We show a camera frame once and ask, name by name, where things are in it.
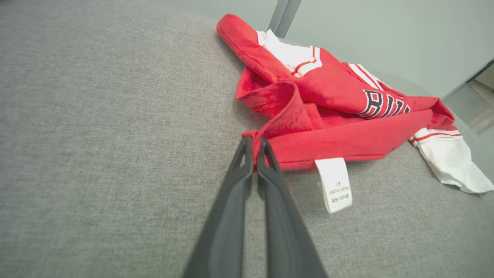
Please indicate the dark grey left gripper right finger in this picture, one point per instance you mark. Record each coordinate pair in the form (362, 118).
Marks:
(285, 231)

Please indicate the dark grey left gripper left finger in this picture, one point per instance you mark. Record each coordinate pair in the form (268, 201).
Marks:
(225, 224)

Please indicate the red white striped sports garment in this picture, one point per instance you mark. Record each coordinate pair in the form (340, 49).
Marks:
(328, 139)

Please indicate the grey fabric sofa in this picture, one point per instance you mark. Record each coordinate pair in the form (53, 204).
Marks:
(96, 154)

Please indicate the grey metal partition post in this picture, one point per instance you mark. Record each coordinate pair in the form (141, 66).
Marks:
(285, 15)

